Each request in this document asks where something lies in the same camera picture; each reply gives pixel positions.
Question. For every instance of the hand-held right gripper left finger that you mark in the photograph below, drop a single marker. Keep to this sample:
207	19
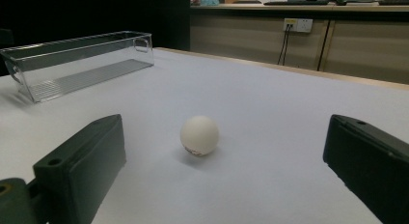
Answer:
83	159

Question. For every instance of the white ping pong ball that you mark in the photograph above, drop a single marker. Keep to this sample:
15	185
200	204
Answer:
199	135

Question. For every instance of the black computer mouse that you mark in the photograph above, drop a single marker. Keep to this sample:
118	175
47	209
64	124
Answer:
340	2

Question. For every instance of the wooden counter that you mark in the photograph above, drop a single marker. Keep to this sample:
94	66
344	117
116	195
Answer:
363	47

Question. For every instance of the black keyboard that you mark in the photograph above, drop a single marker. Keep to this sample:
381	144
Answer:
395	2
297	2

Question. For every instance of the white wall socket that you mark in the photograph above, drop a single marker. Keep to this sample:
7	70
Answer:
300	25

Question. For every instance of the clear plastic storage box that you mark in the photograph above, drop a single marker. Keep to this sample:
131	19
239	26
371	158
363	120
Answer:
80	79

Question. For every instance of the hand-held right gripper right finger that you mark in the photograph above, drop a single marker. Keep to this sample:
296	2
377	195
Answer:
369	162

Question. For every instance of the teal tissue pack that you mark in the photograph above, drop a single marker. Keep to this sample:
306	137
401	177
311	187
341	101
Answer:
209	1

